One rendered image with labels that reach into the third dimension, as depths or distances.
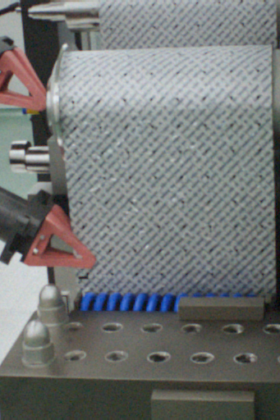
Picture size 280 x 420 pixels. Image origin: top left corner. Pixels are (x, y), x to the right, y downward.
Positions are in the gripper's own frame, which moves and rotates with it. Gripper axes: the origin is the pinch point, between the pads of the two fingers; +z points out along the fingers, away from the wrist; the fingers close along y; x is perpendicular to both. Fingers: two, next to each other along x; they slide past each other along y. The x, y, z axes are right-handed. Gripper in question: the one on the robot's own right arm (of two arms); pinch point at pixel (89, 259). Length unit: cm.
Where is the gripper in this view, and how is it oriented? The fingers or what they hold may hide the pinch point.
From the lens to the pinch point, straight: 110.7
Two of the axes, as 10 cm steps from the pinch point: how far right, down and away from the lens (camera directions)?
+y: -1.6, 3.3, -9.3
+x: 4.3, -8.2, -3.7
